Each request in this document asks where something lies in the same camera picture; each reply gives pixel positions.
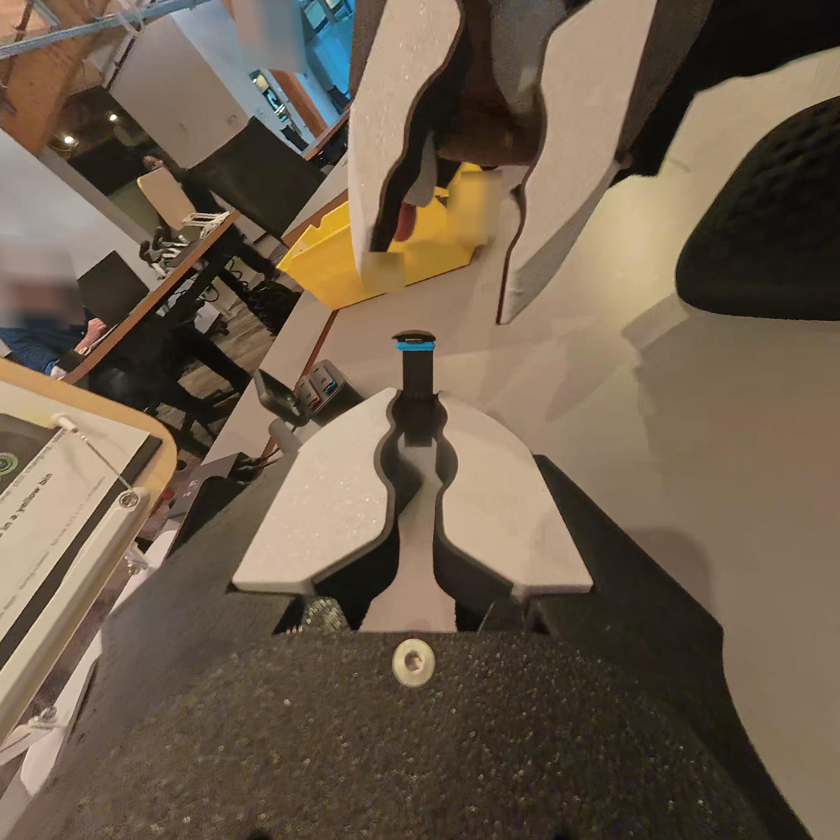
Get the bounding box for white instruction sheet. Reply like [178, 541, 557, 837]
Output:
[0, 414, 161, 670]

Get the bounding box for black quilted pad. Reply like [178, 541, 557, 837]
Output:
[676, 95, 840, 322]

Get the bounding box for thin metal wire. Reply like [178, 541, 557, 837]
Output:
[53, 418, 132, 502]

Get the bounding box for white chair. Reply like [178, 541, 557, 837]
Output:
[138, 168, 198, 235]

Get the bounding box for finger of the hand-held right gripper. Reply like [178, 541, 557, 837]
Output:
[348, 0, 463, 257]
[497, 0, 657, 326]

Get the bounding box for black computer monitor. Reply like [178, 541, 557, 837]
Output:
[77, 252, 152, 322]

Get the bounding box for wooden desk black legs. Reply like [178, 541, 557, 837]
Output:
[59, 217, 263, 408]

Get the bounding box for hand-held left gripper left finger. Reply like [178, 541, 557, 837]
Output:
[231, 389, 401, 618]

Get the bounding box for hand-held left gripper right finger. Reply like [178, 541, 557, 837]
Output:
[434, 392, 594, 618]

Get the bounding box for wooden sign board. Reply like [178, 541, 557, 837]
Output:
[0, 357, 178, 736]

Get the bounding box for yellow plastic bin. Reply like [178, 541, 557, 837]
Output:
[276, 164, 506, 312]

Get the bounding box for black office chair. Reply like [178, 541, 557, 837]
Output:
[184, 119, 329, 244]

